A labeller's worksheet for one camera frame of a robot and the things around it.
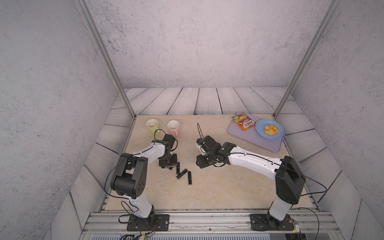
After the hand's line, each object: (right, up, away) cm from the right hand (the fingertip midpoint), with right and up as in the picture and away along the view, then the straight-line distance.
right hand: (199, 162), depth 82 cm
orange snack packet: (+34, +24, +32) cm, 52 cm away
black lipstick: (-17, -6, +9) cm, 20 cm away
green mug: (-32, +21, +22) cm, 44 cm away
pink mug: (-17, +19, +20) cm, 33 cm away
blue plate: (+46, +21, +31) cm, 59 cm away
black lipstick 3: (-12, -9, +6) cm, 16 cm away
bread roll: (+51, +18, +25) cm, 60 cm away
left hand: (-15, -4, +10) cm, 18 cm away
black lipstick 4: (-5, -10, +5) cm, 13 cm away
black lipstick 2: (-13, -5, +9) cm, 16 cm away
